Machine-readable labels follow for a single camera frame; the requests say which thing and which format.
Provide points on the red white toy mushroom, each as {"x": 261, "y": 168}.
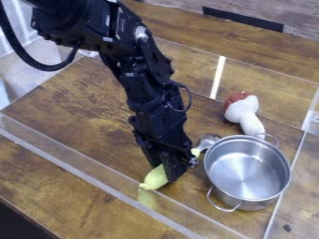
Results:
{"x": 240, "y": 108}

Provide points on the clear acrylic front barrier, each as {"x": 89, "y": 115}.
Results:
{"x": 180, "y": 217}

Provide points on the stainless steel pot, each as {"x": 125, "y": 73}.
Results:
{"x": 248, "y": 171}

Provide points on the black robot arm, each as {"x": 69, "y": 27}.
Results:
{"x": 104, "y": 26}

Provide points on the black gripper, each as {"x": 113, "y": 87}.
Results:
{"x": 157, "y": 129}

